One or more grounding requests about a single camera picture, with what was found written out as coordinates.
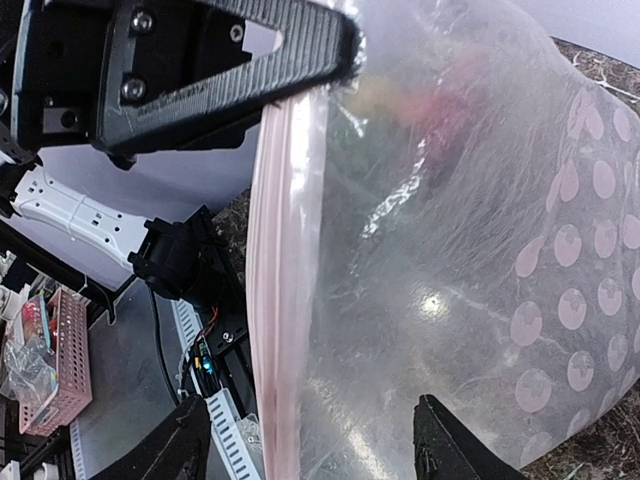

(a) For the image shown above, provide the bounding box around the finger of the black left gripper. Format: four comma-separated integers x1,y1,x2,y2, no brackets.
206,0,357,65

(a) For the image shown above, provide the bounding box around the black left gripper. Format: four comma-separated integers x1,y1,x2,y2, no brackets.
10,1,355,161

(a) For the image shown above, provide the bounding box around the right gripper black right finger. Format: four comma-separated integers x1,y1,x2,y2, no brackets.
413,395,525,480

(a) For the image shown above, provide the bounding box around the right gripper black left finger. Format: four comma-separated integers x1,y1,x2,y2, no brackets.
93,395,209,480

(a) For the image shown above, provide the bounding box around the clear zip top bag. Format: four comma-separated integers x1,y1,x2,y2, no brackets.
246,1,639,479

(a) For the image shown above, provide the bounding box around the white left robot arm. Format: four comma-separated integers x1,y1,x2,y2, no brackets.
1,1,359,308

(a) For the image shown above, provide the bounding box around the red chili pepper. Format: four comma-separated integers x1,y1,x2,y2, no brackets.
391,56,486,185

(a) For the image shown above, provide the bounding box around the pink perforated plastic basket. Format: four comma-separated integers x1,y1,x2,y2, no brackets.
19,288,92,437

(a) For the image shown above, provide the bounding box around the white slotted cable duct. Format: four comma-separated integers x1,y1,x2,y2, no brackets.
171,300,261,480

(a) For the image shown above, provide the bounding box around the black front table rail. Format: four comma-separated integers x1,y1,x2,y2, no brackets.
189,206,258,417

